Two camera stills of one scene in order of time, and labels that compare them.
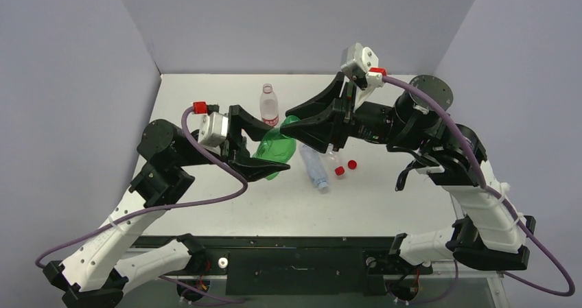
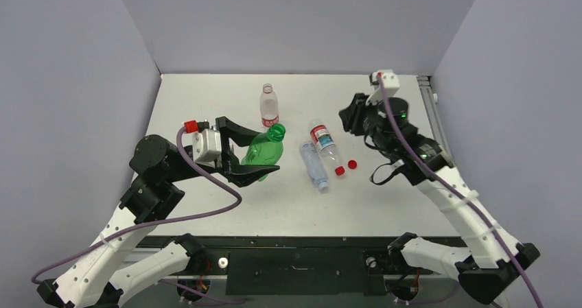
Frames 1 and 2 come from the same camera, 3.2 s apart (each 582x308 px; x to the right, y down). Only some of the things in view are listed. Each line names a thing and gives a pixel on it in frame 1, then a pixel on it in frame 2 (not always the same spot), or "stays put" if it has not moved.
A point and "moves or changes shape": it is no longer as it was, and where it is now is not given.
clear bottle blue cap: x=314 y=165 stays put
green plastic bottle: x=276 y=145 moves or changes shape
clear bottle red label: x=269 y=111 stays put
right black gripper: x=342 y=116 to x=357 y=118
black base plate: x=296 y=265 stays put
